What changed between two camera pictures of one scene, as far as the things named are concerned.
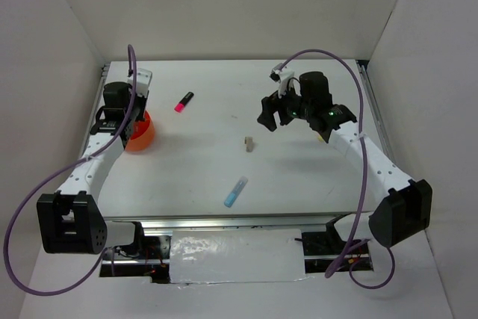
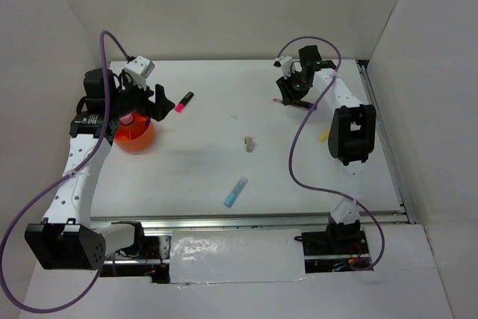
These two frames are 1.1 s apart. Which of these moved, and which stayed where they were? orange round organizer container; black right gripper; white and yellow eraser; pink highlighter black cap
Moved: black right gripper
Stayed: orange round organizer container; pink highlighter black cap; white and yellow eraser
